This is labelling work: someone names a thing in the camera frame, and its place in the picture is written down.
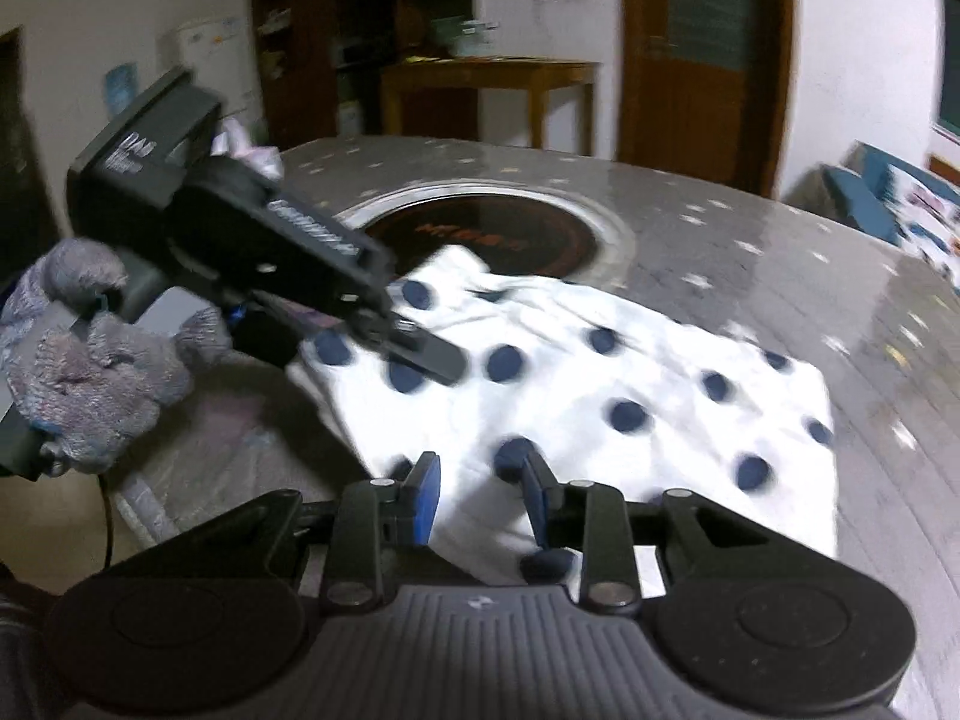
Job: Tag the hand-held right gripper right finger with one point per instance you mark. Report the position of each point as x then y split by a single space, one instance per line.
534 499

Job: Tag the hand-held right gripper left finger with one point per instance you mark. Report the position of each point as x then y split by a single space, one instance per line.
427 496

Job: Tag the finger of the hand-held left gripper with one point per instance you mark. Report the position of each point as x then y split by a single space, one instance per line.
435 360

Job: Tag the white polka-dot garment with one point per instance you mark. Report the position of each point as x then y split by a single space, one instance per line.
600 390

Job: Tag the person's left hand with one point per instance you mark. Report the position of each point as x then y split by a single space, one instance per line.
90 375

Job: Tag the pink and white cloth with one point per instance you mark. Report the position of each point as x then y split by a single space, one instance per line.
251 154

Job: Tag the round built-in table stove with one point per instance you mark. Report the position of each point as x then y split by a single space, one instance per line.
487 236

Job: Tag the white refrigerator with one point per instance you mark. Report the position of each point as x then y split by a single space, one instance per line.
210 67

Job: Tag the dark wooden bookcase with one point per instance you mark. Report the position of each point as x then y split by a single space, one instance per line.
337 45

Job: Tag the wooden side table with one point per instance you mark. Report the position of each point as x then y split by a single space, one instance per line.
487 75

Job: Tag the pale container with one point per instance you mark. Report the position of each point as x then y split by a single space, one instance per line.
472 37

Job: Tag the grey star-print table cover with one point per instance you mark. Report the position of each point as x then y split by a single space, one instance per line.
750 240

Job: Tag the wooden door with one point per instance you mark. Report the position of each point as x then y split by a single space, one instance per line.
701 67

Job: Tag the blue sofa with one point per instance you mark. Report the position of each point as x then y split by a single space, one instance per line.
855 195

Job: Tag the dark window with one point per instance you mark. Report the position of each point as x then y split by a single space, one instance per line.
949 52

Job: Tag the blue wall poster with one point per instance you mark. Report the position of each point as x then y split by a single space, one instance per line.
121 90

